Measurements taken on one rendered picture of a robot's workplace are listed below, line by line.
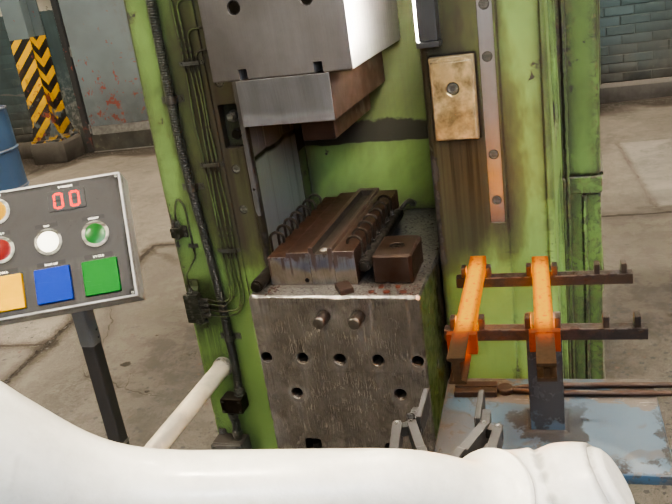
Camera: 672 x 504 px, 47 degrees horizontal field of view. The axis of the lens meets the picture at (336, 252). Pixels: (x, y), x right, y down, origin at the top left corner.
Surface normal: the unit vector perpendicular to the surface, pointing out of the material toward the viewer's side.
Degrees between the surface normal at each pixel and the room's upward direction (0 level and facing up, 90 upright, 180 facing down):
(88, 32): 90
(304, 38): 90
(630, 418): 0
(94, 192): 60
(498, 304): 90
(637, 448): 0
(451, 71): 90
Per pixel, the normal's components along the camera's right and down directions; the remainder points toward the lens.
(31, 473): 0.68, 0.07
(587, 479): -0.11, -0.59
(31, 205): 0.05, -0.17
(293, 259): -0.29, 0.38
